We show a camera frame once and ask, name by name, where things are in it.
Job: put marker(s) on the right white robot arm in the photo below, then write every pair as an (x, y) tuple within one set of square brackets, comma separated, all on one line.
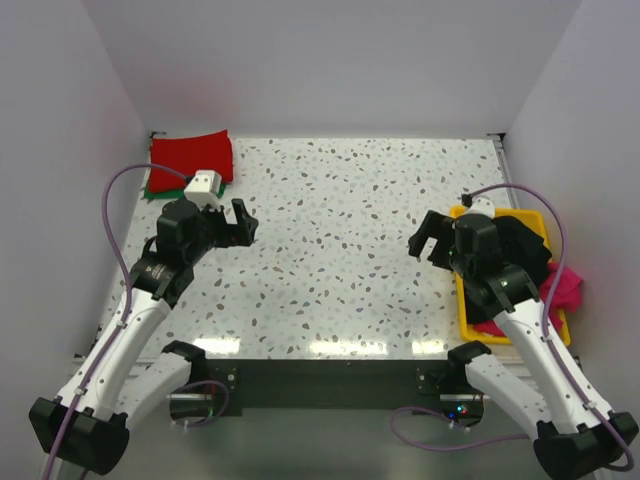
[(573, 429)]

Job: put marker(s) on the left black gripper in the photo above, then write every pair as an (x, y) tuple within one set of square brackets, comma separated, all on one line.
[(226, 226)]

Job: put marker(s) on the red folded t shirt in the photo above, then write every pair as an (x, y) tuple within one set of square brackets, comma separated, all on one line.
[(188, 155)]

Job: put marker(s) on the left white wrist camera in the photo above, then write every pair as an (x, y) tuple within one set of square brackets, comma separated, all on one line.
[(208, 178)]

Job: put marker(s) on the green folded t shirt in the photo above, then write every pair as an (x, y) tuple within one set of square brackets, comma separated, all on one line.
[(170, 194)]

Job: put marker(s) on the black t shirt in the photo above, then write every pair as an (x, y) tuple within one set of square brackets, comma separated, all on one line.
[(523, 247)]

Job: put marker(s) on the yellow plastic bin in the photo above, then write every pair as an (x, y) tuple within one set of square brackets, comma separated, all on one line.
[(534, 221)]

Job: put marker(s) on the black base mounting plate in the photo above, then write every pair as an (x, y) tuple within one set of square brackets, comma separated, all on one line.
[(238, 385)]

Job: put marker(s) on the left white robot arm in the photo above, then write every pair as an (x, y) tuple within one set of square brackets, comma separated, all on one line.
[(87, 423)]

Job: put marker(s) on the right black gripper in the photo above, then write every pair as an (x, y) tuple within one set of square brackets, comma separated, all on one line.
[(439, 244)]

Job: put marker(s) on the pink t shirt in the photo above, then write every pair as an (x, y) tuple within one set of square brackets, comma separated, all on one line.
[(567, 297)]

